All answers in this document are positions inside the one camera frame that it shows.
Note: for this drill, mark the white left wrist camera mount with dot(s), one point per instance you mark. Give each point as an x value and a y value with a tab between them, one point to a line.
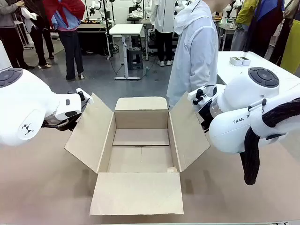
85	96

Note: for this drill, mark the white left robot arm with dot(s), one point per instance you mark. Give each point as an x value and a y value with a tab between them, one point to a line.
23	105

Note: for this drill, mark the bystander in red top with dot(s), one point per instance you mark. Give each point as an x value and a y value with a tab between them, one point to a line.
70	47

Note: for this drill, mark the person in white coat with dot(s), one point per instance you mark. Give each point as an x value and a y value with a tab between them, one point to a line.
194	47

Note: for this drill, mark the bystander in yellow trousers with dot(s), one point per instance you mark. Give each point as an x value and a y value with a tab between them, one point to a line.
293	51

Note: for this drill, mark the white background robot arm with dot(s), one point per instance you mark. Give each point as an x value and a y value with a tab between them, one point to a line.
97	7

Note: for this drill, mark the brown cardboard box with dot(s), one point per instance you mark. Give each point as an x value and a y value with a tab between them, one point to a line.
138	192

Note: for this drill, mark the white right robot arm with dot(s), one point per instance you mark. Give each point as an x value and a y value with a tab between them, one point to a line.
229	136

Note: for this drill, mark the white height-adjustable desk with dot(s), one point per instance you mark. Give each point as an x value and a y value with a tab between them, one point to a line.
126	29

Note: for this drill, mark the bystander in white coat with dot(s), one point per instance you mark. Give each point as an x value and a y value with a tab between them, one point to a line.
164	16

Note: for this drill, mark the bystander in blue dark clothes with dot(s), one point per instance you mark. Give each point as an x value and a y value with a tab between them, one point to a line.
267	28

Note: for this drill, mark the small bottle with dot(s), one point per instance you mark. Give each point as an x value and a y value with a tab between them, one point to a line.
147	71

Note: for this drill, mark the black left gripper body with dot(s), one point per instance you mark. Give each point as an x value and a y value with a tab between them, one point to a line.
75	122

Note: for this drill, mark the white side table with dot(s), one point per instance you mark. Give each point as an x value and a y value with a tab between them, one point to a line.
225	68

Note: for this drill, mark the small white box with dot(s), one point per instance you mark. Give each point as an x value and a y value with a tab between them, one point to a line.
246	61
234	61

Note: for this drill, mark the bystander in grey top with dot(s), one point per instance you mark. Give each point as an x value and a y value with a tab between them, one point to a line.
9	14

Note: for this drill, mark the brown-topped desk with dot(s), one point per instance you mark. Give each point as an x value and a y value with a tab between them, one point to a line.
93	27

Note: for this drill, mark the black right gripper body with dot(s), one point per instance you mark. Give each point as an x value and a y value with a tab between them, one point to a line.
205	117

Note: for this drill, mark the grey plastic stool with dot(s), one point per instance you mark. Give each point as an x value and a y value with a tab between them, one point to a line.
134	58

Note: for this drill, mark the bystander in yellow-green top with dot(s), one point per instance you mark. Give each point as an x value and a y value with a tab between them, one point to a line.
246	11

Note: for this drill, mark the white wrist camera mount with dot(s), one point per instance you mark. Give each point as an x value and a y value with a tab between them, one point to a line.
85	96
199	97

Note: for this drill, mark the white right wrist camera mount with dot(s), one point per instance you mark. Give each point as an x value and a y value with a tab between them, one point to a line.
199	97

